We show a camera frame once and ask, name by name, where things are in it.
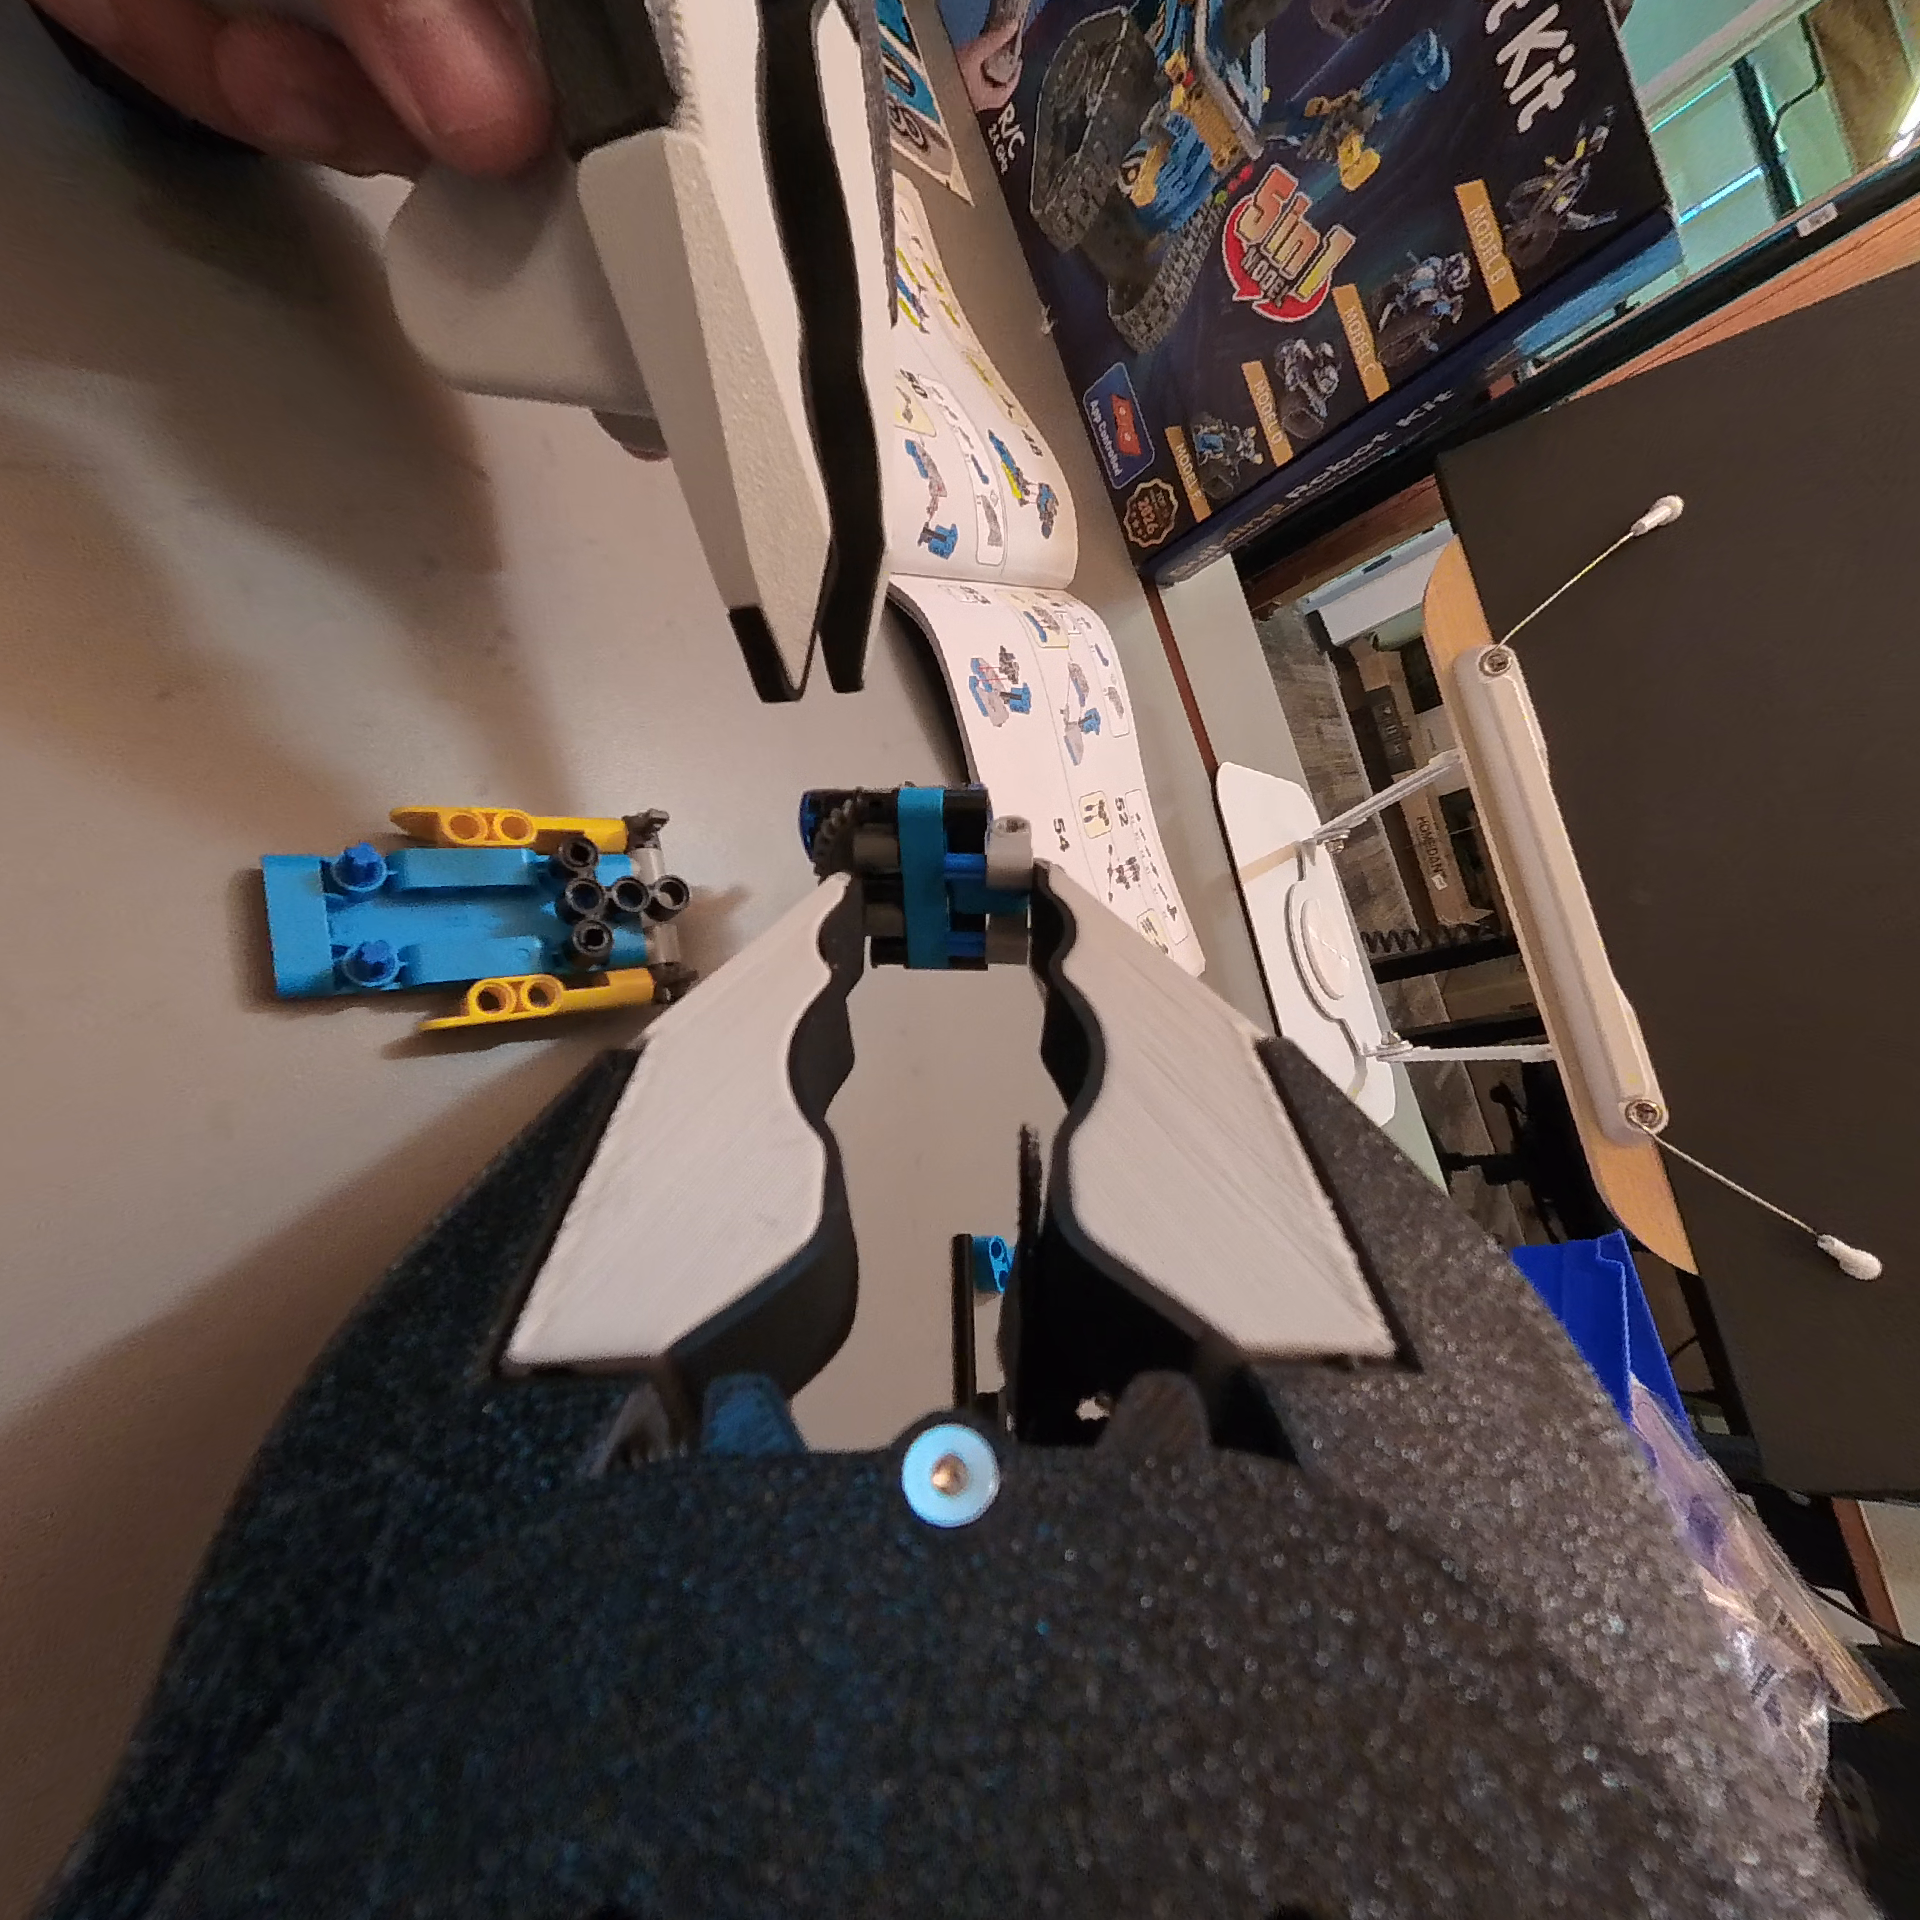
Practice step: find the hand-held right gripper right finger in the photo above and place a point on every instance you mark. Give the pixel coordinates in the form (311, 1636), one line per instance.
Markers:
(1217, 1205)

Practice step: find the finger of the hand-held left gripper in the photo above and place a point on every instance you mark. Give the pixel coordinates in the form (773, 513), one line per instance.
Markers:
(853, 498)
(704, 375)

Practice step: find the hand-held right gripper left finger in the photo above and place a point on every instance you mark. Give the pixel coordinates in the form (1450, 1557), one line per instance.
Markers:
(679, 1205)

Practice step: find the blue and yellow toy chassis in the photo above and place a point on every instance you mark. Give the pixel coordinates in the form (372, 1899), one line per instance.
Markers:
(419, 920)

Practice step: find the blue beam block black pins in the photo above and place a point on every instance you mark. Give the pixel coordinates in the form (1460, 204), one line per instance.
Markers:
(940, 875)

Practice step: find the grey desk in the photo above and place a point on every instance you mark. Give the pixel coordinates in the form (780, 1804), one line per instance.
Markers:
(377, 602)

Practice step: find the person's left hand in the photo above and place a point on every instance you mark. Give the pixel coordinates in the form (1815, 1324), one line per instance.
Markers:
(327, 74)

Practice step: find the white stand base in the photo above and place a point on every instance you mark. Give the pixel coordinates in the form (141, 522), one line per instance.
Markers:
(1295, 932)

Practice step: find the instruction booklet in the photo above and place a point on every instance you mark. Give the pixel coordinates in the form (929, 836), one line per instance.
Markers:
(1049, 717)

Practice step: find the blue plastic storage bin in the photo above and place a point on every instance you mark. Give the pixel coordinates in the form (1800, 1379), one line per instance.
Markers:
(1589, 1321)

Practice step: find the white bar on board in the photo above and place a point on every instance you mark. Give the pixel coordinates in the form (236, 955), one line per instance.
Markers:
(1545, 871)

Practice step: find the dark blue toy kit box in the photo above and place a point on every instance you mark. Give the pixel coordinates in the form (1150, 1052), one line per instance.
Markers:
(1279, 222)

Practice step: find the crumpled clear plastic bag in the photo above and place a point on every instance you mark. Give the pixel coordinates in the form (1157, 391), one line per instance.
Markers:
(1723, 1575)

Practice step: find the thin rod white tip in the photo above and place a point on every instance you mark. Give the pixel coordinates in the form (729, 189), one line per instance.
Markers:
(1863, 1258)
(1658, 513)

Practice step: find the black board wooden edge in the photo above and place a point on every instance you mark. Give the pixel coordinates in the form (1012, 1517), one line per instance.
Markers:
(1723, 751)

